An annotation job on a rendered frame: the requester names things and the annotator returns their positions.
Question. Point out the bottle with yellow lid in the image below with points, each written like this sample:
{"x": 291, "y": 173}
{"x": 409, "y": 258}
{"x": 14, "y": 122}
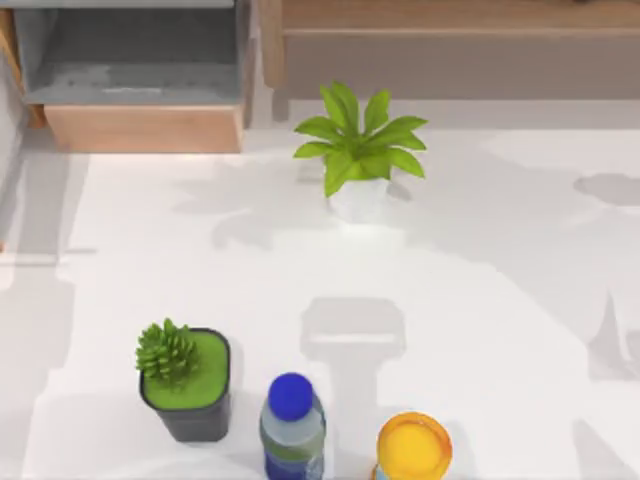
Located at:
{"x": 414, "y": 442}

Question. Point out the clear bottle with blue cap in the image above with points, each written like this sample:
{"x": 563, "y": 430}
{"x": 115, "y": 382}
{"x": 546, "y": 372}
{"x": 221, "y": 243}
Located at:
{"x": 292, "y": 425}

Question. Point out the succulent in dark grey pot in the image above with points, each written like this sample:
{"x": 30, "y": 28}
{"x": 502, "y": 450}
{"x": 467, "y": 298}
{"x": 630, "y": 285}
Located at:
{"x": 195, "y": 390}

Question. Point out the pale wooden drawer front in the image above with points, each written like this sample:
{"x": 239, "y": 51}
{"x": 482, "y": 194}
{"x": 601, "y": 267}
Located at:
{"x": 142, "y": 127}

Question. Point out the leafy plant in white pot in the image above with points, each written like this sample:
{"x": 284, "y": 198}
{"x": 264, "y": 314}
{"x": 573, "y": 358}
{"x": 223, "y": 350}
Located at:
{"x": 356, "y": 150}

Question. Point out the grey pierced drawer inside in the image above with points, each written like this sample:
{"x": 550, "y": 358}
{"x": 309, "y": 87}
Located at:
{"x": 135, "y": 55}

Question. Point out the wooden cupboard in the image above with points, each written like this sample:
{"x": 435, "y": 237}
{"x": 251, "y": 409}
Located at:
{"x": 450, "y": 50}

